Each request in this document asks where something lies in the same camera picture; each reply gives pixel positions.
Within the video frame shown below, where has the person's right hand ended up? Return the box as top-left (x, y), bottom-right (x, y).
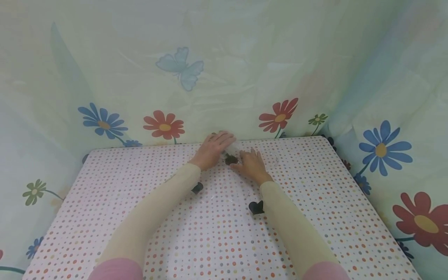
top-left (229, 148), bottom-right (274, 186)

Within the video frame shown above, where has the clear plastic lid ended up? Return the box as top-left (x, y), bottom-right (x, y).
top-left (259, 149), bottom-right (281, 168)

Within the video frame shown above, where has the clear plastic container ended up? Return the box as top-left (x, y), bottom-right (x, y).
top-left (222, 141), bottom-right (247, 166)

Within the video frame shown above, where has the person's left hand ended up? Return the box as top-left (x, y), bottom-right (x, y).
top-left (189, 131), bottom-right (236, 172)

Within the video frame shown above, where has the person's right forearm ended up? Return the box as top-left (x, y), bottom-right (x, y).
top-left (259, 180), bottom-right (351, 280)

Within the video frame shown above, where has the person's left forearm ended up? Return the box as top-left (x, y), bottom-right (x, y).
top-left (87, 163), bottom-right (203, 280)

